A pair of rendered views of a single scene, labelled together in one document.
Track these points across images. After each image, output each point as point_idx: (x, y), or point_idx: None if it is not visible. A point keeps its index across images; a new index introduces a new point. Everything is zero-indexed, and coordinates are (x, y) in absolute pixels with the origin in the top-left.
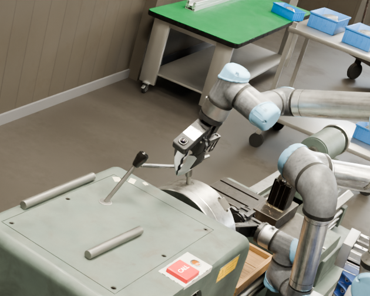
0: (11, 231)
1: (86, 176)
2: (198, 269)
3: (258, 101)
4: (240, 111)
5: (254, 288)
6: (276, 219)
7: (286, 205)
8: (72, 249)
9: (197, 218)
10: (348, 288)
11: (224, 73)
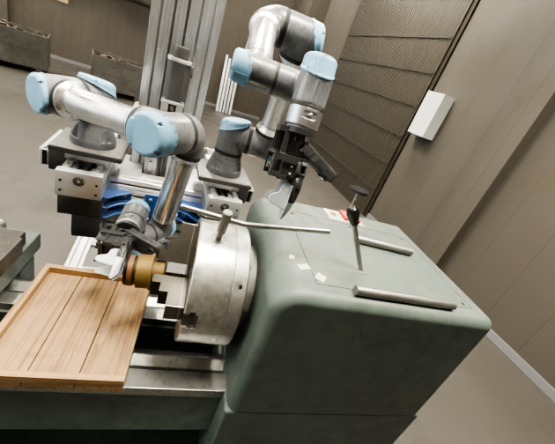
0: (463, 298)
1: (371, 287)
2: (335, 212)
3: None
4: None
5: None
6: (21, 239)
7: None
8: (417, 263)
9: (286, 218)
10: (205, 176)
11: (335, 71)
